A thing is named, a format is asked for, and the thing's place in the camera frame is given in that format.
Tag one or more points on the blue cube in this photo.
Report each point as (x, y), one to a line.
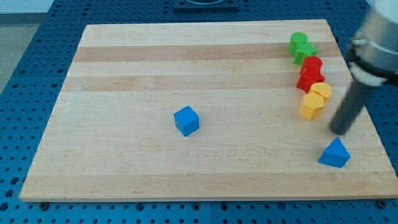
(186, 120)

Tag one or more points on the green cylinder block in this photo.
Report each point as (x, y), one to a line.
(295, 39)

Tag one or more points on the green star block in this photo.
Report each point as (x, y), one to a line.
(302, 51)

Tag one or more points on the wooden board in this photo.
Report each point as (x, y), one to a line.
(112, 137)

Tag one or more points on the blue triangle block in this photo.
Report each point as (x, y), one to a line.
(335, 155)

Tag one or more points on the yellow cylinder block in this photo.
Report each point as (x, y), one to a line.
(322, 89)

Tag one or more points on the red star block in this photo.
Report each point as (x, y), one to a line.
(308, 78)

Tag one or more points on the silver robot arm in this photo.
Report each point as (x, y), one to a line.
(372, 53)

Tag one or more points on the red cylinder block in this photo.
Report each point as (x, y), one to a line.
(311, 64)

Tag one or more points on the black pusher rod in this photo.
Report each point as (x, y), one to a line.
(350, 107)

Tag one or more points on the yellow hexagon block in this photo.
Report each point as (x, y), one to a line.
(311, 106)

